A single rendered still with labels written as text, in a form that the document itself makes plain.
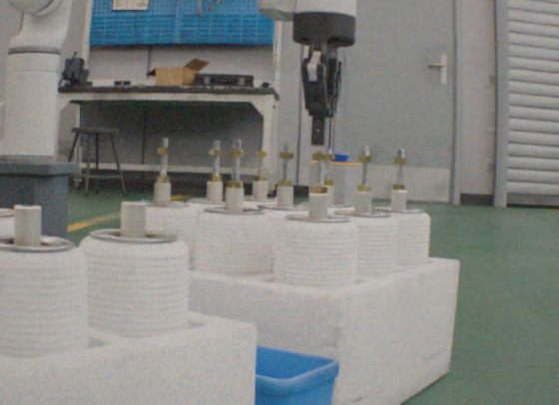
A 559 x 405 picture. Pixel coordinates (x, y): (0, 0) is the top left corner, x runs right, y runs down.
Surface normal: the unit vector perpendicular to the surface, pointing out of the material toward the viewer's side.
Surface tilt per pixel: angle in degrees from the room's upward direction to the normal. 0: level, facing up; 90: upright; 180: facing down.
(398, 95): 90
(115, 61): 90
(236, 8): 90
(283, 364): 88
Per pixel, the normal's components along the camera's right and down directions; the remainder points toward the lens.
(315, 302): -0.53, 0.02
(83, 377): 0.82, 0.07
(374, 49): -0.06, 0.05
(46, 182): 0.65, 0.11
